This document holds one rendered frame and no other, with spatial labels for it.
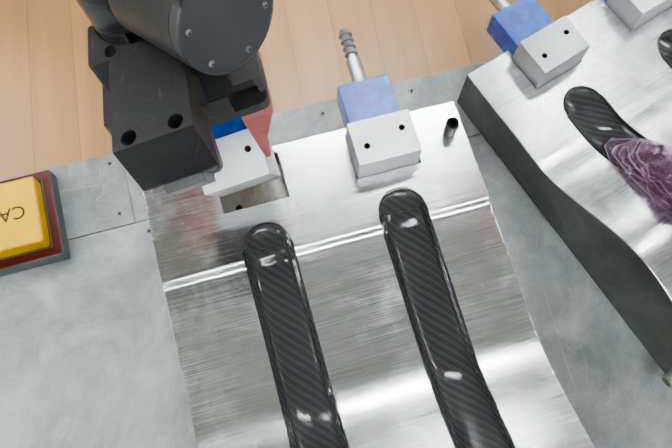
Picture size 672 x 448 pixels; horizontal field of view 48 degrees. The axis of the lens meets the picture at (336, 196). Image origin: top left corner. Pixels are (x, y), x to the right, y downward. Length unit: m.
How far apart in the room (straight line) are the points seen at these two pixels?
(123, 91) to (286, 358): 0.25
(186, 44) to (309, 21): 0.42
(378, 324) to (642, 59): 0.34
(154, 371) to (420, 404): 0.23
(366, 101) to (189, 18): 0.28
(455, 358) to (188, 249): 0.22
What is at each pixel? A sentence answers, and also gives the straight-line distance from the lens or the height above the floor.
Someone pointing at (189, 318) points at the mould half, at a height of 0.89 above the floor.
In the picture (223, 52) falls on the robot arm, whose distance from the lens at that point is 0.37.
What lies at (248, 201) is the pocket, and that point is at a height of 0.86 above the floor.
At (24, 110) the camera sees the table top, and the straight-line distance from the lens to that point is 0.77.
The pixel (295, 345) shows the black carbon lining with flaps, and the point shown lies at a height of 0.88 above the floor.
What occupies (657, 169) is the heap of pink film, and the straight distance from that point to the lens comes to 0.64.
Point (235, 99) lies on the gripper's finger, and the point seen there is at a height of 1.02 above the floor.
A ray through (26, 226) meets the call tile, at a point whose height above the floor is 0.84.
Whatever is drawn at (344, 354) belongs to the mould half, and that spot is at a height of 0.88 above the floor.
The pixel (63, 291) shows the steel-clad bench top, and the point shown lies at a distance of 0.69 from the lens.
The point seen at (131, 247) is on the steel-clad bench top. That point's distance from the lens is 0.69.
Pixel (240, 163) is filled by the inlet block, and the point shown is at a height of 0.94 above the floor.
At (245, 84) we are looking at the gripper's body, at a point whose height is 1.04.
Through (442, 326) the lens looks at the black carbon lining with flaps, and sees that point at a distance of 0.58.
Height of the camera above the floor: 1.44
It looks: 71 degrees down
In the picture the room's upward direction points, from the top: 3 degrees clockwise
